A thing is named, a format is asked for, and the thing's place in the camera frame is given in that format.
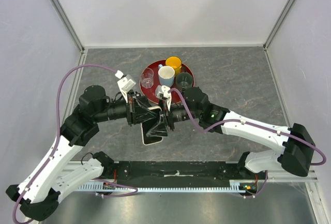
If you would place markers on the phone with pink case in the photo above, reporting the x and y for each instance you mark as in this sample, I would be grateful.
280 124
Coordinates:
151 140

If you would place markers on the yellow mug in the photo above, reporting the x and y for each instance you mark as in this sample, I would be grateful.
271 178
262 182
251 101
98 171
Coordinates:
174 62

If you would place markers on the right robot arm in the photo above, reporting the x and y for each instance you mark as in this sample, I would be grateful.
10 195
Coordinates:
290 148

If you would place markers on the light blue mug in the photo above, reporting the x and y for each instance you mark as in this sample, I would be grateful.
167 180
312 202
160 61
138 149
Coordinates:
166 75

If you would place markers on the slotted cable duct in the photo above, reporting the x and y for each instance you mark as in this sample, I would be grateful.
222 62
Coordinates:
94 186

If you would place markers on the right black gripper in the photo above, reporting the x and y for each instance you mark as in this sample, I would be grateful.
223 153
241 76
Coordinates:
159 130

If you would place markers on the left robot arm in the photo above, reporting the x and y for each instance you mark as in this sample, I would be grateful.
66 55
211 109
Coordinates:
40 194

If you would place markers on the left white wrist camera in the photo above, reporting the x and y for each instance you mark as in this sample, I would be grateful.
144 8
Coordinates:
125 83

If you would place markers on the clear plastic cup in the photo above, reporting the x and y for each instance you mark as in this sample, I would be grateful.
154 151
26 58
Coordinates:
147 78

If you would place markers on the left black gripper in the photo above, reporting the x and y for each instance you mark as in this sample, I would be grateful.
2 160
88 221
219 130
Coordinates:
137 112

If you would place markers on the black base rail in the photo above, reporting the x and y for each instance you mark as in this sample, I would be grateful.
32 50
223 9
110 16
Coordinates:
179 174

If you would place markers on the dark green glass mug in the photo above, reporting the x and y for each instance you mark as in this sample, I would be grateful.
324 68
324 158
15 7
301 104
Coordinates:
183 81

